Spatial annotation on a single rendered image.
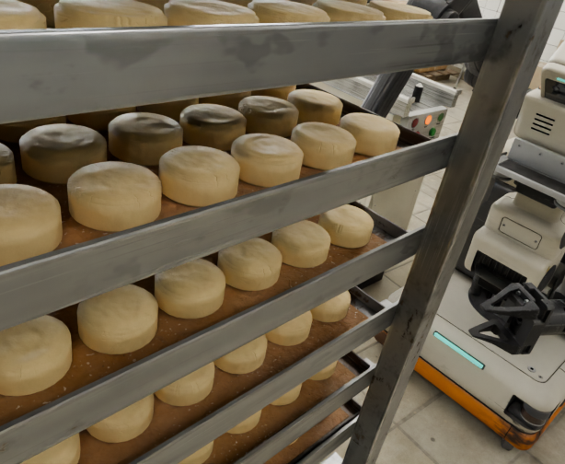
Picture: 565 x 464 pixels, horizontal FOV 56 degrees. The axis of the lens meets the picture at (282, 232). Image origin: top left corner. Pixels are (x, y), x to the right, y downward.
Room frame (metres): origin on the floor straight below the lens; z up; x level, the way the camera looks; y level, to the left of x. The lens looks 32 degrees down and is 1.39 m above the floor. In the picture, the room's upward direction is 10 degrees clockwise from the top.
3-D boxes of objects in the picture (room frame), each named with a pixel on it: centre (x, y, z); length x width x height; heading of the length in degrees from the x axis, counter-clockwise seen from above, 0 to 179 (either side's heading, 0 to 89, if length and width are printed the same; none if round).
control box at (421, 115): (1.85, -0.42, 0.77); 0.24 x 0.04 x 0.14; 137
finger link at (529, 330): (0.67, -0.37, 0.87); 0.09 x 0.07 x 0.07; 109
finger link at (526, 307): (0.67, -0.37, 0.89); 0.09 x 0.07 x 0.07; 109
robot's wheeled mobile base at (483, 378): (1.56, -0.85, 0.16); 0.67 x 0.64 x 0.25; 139
